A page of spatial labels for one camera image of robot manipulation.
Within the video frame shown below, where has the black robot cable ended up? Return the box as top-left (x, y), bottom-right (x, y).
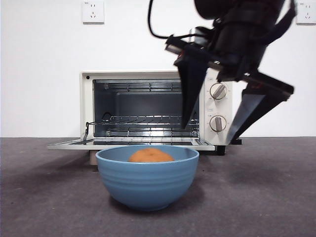
top-left (147, 0), bottom-right (175, 40)

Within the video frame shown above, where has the cream Toshiba toaster oven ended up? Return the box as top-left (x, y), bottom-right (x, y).
top-left (79, 70), bottom-right (233, 156)

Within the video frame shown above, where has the beige oven control knob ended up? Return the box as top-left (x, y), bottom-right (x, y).
top-left (209, 83), bottom-right (228, 100)
top-left (209, 115), bottom-right (227, 132)

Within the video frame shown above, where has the oven door with beige handle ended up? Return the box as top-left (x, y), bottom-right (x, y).
top-left (47, 122), bottom-right (216, 171)

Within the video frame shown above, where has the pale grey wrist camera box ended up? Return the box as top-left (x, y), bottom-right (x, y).
top-left (189, 26), bottom-right (213, 45)

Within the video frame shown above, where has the metal wire oven rack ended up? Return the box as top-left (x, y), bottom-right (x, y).
top-left (88, 115), bottom-right (199, 126)

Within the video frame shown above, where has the white wall power socket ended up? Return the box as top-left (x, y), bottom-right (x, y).
top-left (82, 0), bottom-right (105, 25)
top-left (296, 1), bottom-right (316, 25)

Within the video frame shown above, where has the blue ribbed bowl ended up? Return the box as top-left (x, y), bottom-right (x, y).
top-left (95, 145), bottom-right (200, 212)

